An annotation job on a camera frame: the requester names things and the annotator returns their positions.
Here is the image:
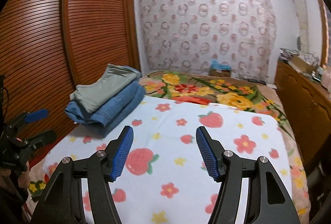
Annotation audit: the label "grey-green pants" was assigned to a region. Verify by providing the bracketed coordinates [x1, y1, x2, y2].
[70, 64, 141, 113]

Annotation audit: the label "person's left hand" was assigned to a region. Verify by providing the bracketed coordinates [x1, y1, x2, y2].
[1, 152, 30, 192]

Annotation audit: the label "folded blue jeans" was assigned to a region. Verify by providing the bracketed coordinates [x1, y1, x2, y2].
[65, 81, 145, 137]

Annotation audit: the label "brown louvered wardrobe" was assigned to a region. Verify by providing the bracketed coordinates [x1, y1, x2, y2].
[1, 0, 140, 140]

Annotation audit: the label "wooden sideboard cabinet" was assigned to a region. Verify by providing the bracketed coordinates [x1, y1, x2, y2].
[274, 61, 330, 171]

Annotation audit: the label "colourful floral bed cover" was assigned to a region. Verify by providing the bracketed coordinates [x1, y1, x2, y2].
[28, 71, 311, 223]

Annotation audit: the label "pink container on cabinet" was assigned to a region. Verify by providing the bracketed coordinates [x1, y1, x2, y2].
[321, 71, 331, 90]

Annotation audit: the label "cardboard box on cabinet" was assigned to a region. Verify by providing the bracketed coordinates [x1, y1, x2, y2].
[288, 55, 316, 74]

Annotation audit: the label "blue item on box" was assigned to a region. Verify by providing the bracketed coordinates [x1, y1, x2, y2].
[209, 59, 232, 77]

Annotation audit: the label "patterned lace curtain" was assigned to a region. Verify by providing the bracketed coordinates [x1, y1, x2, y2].
[138, 0, 277, 81]

